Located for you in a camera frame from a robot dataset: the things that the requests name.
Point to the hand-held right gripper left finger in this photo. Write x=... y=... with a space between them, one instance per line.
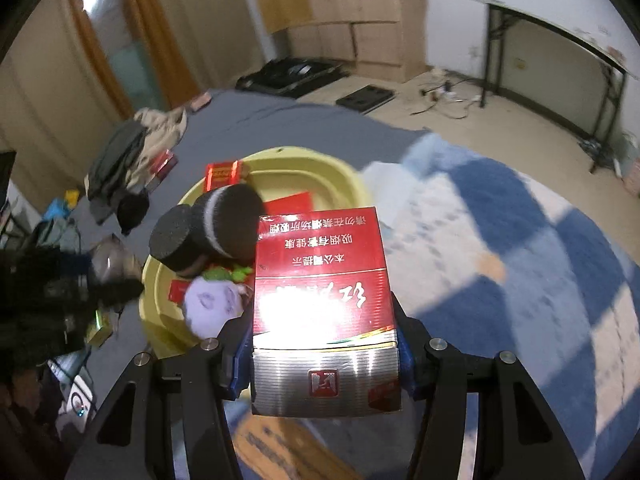
x=240 y=365

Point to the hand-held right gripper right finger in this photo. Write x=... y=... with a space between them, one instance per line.
x=405 y=365

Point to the small shiny red box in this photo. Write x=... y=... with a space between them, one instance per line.
x=222 y=175
x=177 y=291

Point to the red and silver carton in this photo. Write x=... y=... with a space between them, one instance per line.
x=320 y=285

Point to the black round sponge block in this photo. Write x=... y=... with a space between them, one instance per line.
x=172 y=240
x=230 y=220

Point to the red box with white label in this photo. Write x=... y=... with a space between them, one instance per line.
x=292 y=205

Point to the yellow plastic basin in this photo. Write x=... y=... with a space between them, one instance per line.
x=310 y=170

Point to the flat brown cardboard piece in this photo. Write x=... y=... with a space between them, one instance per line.
x=280 y=447

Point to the blue and white checked blanket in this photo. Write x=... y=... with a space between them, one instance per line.
x=500 y=260

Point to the pile of clothes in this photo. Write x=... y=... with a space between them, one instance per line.
x=130 y=160

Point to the small red and silver box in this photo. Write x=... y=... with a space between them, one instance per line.
x=162 y=167

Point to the grey bed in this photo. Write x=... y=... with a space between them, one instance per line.
x=280 y=125

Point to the small pink box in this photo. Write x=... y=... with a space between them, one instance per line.
x=201 y=101

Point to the black foam tray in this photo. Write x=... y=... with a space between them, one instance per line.
x=365 y=98

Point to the open black case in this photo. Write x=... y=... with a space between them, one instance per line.
x=290 y=74

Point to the orange curtain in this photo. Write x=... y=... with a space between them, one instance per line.
x=150 y=20

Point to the wooden wardrobe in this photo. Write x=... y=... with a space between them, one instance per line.
x=350 y=10

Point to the black folding table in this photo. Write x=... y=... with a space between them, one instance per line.
x=550 y=25

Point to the wall socket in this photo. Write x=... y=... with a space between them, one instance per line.
x=521 y=64

